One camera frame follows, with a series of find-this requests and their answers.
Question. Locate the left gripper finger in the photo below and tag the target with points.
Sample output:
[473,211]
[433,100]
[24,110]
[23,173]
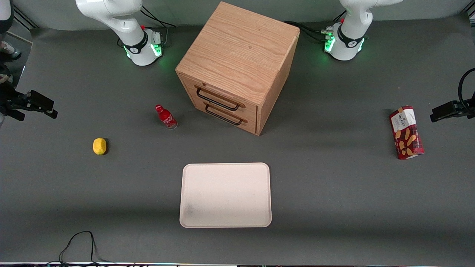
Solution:
[447,109]

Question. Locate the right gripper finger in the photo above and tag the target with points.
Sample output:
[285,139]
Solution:
[41,104]

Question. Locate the red coke bottle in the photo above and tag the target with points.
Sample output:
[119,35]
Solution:
[167,117]

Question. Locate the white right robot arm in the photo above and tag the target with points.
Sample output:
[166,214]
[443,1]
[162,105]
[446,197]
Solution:
[122,22]

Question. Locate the beige plastic tray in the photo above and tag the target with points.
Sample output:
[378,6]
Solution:
[225,194]

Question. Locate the grey sneaker shoe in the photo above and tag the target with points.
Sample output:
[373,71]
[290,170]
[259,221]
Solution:
[4,78]
[9,50]

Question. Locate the red shortbread biscuit box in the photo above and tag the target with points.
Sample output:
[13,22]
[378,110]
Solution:
[406,133]

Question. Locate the yellow lemon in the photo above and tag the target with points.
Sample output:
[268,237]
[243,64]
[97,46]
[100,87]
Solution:
[99,146]

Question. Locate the wooden drawer front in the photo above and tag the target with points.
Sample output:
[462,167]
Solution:
[222,94]
[237,119]

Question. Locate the wooden drawer cabinet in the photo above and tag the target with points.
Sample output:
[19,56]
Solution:
[237,48]

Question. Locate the aluminium frame rail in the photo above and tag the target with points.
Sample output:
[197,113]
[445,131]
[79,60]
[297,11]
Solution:
[26,20]
[470,14]

